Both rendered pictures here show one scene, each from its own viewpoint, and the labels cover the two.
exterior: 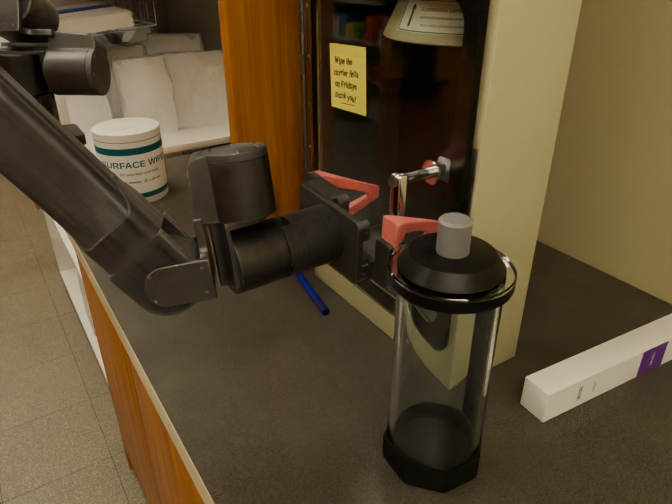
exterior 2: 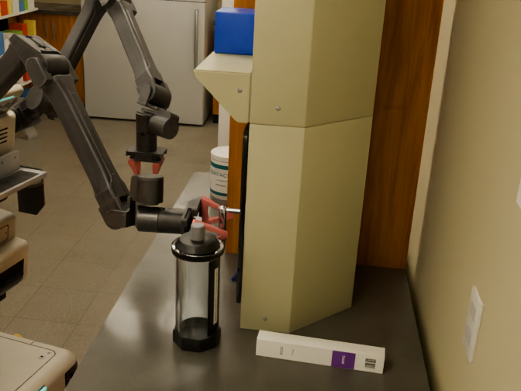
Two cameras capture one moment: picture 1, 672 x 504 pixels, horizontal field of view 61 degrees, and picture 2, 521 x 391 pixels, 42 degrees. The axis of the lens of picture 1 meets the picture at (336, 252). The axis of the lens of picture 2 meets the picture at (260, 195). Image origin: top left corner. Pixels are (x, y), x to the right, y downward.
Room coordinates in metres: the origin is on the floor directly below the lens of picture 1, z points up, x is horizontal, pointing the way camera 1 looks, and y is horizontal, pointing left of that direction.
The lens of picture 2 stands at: (-0.50, -0.96, 1.77)
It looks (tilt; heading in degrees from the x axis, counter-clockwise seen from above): 21 degrees down; 38
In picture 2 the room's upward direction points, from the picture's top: 3 degrees clockwise
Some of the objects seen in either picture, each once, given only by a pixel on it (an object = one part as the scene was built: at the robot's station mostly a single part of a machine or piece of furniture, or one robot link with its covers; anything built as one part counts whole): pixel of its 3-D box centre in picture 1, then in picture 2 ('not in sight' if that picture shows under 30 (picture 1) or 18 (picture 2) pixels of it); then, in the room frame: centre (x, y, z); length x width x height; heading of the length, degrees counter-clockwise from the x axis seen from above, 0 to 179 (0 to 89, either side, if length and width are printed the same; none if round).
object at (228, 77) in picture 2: not in sight; (232, 80); (0.62, 0.00, 1.46); 0.32 x 0.11 x 0.10; 33
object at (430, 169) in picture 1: (410, 207); (229, 224); (0.54, -0.08, 1.17); 0.05 x 0.03 x 0.10; 123
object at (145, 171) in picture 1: (131, 160); (229, 172); (1.12, 0.42, 1.01); 0.13 x 0.13 x 0.15
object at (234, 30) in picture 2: not in sight; (239, 30); (0.70, 0.04, 1.55); 0.10 x 0.10 x 0.09; 33
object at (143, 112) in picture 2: (28, 71); (147, 122); (0.72, 0.38, 1.27); 0.07 x 0.06 x 0.07; 88
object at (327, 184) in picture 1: (350, 205); (212, 216); (0.55, -0.02, 1.16); 0.09 x 0.07 x 0.07; 124
